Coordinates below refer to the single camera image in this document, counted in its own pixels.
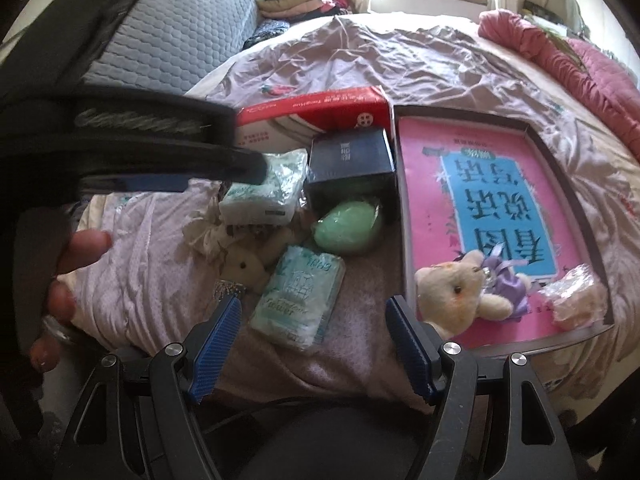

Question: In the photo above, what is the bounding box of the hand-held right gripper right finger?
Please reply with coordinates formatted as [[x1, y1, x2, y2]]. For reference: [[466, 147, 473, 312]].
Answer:
[[385, 294, 596, 480]]

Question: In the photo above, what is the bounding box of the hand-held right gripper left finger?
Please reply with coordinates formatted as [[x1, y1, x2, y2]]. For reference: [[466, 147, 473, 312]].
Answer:
[[50, 294, 246, 480]]

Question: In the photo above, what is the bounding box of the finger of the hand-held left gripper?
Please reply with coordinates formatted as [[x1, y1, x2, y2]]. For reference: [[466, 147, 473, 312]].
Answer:
[[165, 139, 267, 187], [80, 174, 192, 195]]

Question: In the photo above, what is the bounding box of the white green tissue pack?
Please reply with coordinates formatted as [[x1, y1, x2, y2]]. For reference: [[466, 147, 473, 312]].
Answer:
[[249, 244, 347, 356], [219, 149, 310, 226]]

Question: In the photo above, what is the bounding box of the cream teddy bear pink dress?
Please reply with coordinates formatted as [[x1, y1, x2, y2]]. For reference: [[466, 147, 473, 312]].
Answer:
[[214, 227, 288, 301]]

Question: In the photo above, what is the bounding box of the green soft pouch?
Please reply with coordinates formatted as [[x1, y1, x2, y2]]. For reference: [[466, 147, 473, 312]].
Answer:
[[314, 199, 385, 256]]

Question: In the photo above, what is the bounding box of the grey cardboard tray pink lining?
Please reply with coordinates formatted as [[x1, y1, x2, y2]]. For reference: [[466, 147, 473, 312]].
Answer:
[[391, 104, 617, 361]]

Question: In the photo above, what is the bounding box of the person's left hand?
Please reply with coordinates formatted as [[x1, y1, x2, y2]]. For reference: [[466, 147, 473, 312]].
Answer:
[[30, 229, 114, 374]]

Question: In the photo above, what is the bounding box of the cream teddy bear purple dress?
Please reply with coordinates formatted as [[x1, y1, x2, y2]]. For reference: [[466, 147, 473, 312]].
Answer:
[[415, 250, 533, 338]]

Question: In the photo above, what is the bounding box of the lilac dotted cloth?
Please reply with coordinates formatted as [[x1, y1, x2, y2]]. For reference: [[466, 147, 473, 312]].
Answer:
[[65, 180, 241, 356]]

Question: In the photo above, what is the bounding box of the red white tissue box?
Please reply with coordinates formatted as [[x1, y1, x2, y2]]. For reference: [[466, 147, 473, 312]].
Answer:
[[235, 86, 392, 153]]

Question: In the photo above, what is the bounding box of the black glossy box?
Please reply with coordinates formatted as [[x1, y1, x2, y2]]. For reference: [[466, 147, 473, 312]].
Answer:
[[304, 128, 398, 211]]

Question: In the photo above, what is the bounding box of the dark blue patterned cloth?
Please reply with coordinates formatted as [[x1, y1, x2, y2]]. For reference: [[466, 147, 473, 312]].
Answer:
[[244, 19, 292, 51]]

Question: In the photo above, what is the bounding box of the grey quilted headboard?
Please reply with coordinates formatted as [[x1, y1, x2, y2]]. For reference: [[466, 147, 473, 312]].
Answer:
[[82, 0, 260, 96]]

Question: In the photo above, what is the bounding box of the pale pink crinkled packet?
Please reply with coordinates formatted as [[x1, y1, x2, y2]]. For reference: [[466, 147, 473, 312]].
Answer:
[[540, 264, 608, 331]]

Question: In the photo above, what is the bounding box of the mauve bed sheet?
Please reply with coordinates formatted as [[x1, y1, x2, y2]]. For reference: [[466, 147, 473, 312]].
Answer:
[[185, 10, 640, 411]]

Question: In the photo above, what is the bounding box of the pink quilt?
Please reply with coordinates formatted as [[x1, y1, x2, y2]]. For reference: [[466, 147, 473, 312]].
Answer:
[[477, 9, 640, 161]]

